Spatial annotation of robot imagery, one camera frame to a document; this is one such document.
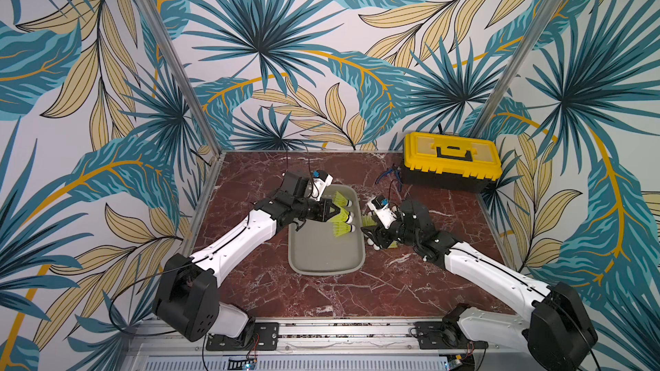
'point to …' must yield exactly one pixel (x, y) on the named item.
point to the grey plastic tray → (315, 250)
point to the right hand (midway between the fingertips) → (370, 220)
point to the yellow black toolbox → (437, 161)
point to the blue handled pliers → (395, 169)
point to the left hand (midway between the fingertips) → (338, 214)
